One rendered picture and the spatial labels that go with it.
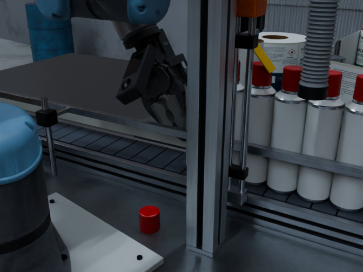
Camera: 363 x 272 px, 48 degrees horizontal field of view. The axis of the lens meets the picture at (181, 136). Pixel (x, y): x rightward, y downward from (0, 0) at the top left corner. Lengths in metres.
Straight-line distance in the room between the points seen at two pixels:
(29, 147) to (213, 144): 0.22
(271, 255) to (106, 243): 0.25
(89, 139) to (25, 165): 0.43
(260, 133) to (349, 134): 0.14
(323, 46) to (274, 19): 3.37
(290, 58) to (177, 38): 3.48
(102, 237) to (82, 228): 0.04
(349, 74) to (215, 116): 0.34
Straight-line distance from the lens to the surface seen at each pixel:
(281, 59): 1.20
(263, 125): 0.66
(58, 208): 0.74
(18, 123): 0.49
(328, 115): 0.62
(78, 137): 0.92
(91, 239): 0.65
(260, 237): 0.67
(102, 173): 0.84
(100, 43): 5.68
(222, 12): 0.49
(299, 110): 0.64
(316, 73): 0.52
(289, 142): 0.65
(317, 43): 0.51
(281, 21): 3.84
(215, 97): 0.51
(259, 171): 0.70
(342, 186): 0.66
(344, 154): 0.64
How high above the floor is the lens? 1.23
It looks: 23 degrees down
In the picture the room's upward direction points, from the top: straight up
